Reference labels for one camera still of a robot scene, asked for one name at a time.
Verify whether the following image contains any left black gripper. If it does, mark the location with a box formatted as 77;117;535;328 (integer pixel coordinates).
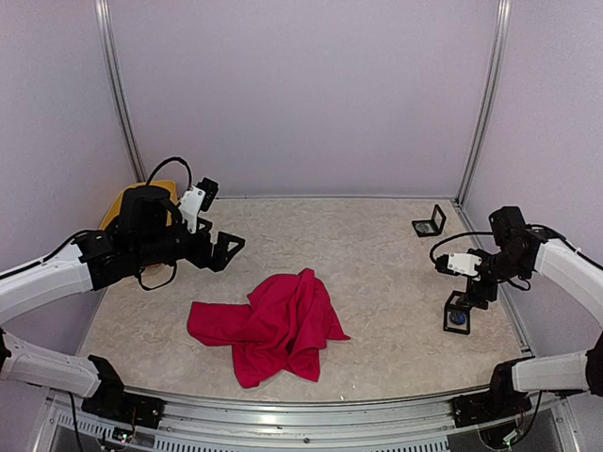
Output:
134;218;245;271

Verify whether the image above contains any yellow plastic basket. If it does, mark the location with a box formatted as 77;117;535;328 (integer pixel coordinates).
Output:
99;181;183;232

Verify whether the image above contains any black brooch display box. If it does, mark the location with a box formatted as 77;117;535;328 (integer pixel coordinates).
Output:
411;204;447;237

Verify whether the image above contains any magenta t-shirt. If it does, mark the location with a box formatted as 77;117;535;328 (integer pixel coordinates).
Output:
187;268;350;389

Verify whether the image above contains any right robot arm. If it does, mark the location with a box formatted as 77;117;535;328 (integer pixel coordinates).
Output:
453;206;602;427

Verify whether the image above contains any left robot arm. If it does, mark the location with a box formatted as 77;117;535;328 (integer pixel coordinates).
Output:
1;179;245;428

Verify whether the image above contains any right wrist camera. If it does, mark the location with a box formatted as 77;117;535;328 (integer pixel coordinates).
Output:
430;252;482;280

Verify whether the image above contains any aluminium front rail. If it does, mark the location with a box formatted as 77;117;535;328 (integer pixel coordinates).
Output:
27;371;579;452

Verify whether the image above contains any right aluminium post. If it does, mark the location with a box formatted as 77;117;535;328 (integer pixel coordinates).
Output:
455;0;513;209

